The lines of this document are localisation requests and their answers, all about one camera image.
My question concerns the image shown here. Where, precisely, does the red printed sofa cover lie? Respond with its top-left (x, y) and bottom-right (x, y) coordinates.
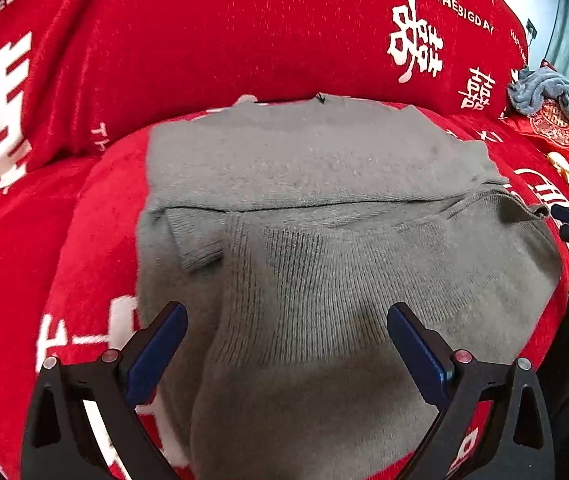
top-left (0, 0), bottom-right (569, 480)

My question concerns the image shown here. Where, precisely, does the red embroidered cushion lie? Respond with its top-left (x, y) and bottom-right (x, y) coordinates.
top-left (501, 60), bottom-right (569, 213)

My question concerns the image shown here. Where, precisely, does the blue-grey towel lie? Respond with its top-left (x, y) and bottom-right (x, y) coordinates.
top-left (507, 66), bottom-right (569, 137)

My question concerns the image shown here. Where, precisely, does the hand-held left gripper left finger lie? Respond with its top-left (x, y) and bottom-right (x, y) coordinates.
top-left (21, 301), bottom-right (188, 480)

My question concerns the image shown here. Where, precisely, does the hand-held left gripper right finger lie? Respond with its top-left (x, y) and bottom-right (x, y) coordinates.
top-left (387, 302), bottom-right (557, 480)

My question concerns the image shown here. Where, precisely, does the grey knitted sweater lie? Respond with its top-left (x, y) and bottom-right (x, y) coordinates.
top-left (134, 93), bottom-right (565, 480)

